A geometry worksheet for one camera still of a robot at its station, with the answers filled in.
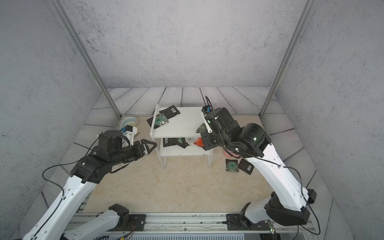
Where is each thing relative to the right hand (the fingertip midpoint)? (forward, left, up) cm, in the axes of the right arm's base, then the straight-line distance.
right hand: (206, 134), depth 60 cm
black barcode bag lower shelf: (+12, +20, -22) cm, 32 cm away
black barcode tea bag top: (+19, +18, -6) cm, 27 cm away
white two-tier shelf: (+6, +15, -6) cm, 17 cm away
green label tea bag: (+13, +22, -5) cm, 26 cm away
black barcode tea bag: (+5, -25, -38) cm, 46 cm away
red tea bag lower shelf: (+12, +3, -22) cm, 26 cm away
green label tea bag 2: (+6, -16, -39) cm, 42 cm away
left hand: (-1, +22, -8) cm, 23 cm away
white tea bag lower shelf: (+12, +8, -21) cm, 26 cm away
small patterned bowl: (+41, +56, -34) cm, 77 cm away
